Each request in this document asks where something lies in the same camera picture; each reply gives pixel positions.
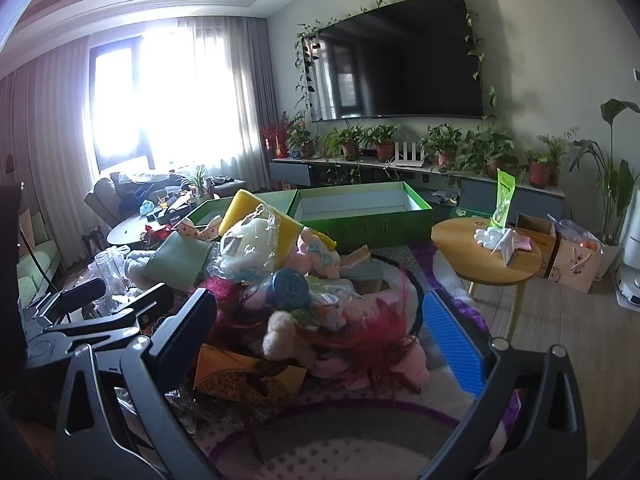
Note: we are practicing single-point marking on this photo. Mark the green pouch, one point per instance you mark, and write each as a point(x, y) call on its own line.
point(177, 260)

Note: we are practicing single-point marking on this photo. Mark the green sofa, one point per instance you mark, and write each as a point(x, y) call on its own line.
point(35, 265)

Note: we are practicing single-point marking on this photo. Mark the cream dotted ribbon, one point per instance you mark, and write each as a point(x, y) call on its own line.
point(195, 230)

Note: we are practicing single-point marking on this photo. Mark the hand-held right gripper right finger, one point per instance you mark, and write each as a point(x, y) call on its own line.
point(452, 342)

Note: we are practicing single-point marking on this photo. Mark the round wooden side table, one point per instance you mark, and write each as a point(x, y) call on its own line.
point(460, 250)

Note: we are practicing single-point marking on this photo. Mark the brown cardboard box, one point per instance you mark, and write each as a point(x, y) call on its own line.
point(542, 247)

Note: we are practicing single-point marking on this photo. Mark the green standing packet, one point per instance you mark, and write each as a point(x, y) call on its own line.
point(502, 200)

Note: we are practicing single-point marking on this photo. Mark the grey curtain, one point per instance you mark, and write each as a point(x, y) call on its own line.
point(50, 125)

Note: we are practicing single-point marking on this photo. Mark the large pink plush toy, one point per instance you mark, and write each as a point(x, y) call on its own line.
point(410, 365)

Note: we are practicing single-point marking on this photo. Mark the yellow foam block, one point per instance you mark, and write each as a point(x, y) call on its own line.
point(240, 205)

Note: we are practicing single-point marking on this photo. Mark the dark framed window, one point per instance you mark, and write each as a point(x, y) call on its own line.
point(125, 160)

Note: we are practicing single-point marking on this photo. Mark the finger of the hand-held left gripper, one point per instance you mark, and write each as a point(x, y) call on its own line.
point(125, 317)
point(75, 297)

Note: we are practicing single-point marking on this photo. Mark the beige plush toy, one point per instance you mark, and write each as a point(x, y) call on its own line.
point(277, 335)

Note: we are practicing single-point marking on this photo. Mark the white router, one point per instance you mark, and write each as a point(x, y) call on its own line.
point(407, 160)

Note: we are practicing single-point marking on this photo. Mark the small potted grass plant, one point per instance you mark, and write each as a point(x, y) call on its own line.
point(197, 180)

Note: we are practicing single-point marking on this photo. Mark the dark grey ottoman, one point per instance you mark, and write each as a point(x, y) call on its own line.
point(230, 187)

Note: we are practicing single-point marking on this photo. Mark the pink paper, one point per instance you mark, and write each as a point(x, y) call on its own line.
point(526, 244)

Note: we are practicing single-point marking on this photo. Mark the grey television cabinet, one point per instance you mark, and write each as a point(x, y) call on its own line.
point(295, 172)

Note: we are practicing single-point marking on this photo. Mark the grey green box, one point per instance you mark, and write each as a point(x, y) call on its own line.
point(367, 272)

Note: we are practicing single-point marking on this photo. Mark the small printed cup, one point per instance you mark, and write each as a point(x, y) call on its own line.
point(327, 310)

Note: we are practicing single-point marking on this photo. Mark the dark oval coffee table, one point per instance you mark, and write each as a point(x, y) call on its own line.
point(130, 230)

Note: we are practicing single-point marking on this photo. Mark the row of potted plants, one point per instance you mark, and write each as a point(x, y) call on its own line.
point(385, 150)

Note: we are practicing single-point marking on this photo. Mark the white robot vacuum dock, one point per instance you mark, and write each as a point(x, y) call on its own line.
point(631, 260)

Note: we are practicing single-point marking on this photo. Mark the orange patterned pouch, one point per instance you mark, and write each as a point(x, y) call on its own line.
point(225, 375)

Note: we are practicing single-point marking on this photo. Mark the large leafy plant white pot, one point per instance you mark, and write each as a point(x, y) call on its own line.
point(615, 185)

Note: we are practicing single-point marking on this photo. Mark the black wall television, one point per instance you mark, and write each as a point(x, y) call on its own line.
point(400, 55)

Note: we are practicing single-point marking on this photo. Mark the green white carton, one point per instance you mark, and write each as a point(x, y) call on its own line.
point(465, 211)

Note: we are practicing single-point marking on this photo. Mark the small pink plush toy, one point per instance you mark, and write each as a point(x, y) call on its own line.
point(312, 255)

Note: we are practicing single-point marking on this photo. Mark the red flower decoration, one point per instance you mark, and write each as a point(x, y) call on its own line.
point(275, 135)

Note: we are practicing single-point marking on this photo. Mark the dark armchair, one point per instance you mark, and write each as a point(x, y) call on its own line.
point(105, 195)

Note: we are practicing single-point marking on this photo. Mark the purple white round rug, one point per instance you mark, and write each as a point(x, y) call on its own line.
point(350, 425)

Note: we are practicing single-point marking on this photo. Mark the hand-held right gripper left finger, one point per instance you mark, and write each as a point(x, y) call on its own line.
point(182, 332)

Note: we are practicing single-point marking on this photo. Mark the clear plastic bag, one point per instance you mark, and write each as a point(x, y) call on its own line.
point(250, 240)

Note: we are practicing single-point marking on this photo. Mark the clear glass jar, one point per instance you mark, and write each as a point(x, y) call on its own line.
point(107, 270)

